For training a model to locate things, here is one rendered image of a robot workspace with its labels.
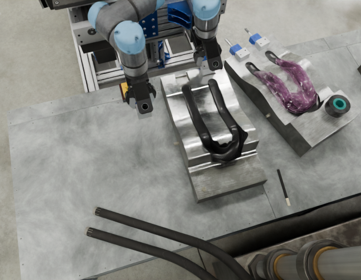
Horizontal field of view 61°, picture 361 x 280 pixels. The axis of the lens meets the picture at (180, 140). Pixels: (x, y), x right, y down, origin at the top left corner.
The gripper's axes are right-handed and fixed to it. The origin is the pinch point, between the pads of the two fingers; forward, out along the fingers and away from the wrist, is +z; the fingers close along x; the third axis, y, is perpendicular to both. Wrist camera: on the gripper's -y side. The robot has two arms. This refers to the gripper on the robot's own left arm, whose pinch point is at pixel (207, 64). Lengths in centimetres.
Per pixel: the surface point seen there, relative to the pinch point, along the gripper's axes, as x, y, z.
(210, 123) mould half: 6.1, -23.2, -0.6
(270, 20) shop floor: -80, 77, 118
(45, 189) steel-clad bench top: 71, -28, 0
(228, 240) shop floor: 9, -72, 84
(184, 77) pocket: 9.6, 0.4, 6.5
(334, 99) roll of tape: -39.9, -27.7, 1.2
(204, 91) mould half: 3.9, -9.0, 3.5
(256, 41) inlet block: -24.4, 8.1, 10.6
